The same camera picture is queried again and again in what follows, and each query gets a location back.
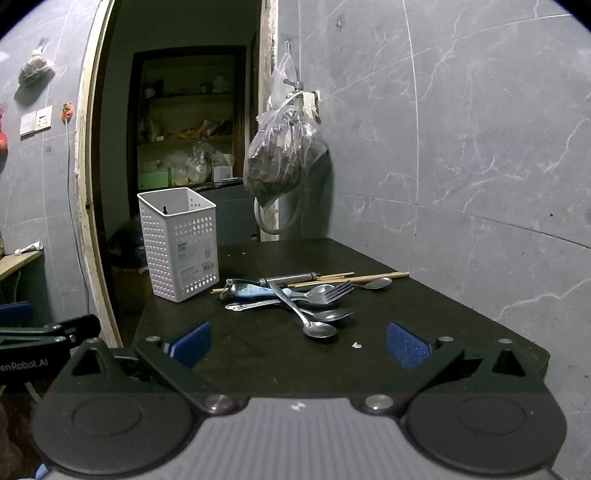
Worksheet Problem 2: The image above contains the metal wall tap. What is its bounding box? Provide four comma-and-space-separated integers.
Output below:
283, 78, 319, 104

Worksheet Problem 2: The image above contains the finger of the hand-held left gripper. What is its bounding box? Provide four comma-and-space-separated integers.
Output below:
0, 315, 101, 356
0, 302, 34, 328

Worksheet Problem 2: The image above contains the white tap fitting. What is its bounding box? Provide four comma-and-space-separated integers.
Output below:
302, 91, 322, 124

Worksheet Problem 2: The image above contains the pale blue peeler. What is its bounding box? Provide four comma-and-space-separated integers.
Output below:
225, 278, 293, 299

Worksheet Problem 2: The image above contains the white perforated utensil basket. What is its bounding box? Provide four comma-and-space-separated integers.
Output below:
137, 187, 220, 303

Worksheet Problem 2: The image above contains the wooden shelf cabinet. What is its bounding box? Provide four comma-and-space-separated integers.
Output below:
131, 46, 247, 192

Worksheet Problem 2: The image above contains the clear bag of dried herbs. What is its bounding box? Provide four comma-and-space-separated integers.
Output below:
243, 52, 329, 200

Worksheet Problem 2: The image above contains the dark grey cabinet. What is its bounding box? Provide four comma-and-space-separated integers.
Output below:
215, 182, 264, 245

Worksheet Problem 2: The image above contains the metal fork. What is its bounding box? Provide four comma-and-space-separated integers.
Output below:
225, 281, 355, 311

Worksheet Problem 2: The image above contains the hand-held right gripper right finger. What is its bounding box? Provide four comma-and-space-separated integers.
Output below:
362, 322, 550, 414

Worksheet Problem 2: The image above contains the cream door frame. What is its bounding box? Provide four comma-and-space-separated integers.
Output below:
76, 0, 280, 349

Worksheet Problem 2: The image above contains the pile of clear plastic bags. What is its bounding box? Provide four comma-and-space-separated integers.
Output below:
171, 143, 213, 185

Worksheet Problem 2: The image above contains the hanging grey mesh bag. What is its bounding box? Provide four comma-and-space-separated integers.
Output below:
18, 41, 56, 88

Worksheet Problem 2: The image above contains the grey power cable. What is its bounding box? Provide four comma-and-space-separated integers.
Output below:
66, 121, 92, 315

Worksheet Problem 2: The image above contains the beige kitchen counter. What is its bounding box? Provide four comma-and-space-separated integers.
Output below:
0, 249, 44, 280

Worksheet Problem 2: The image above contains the white hose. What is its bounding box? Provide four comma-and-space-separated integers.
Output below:
254, 191, 301, 235

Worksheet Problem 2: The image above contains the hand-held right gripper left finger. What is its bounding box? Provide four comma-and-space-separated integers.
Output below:
48, 322, 236, 414

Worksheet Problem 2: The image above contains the grey cylindrical handle tool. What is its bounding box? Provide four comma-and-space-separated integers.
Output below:
257, 272, 320, 288

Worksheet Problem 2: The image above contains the green cardboard box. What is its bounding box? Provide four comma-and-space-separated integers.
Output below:
139, 172, 171, 190

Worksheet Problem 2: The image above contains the black garbage bag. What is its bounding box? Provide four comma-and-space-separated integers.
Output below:
108, 219, 148, 268

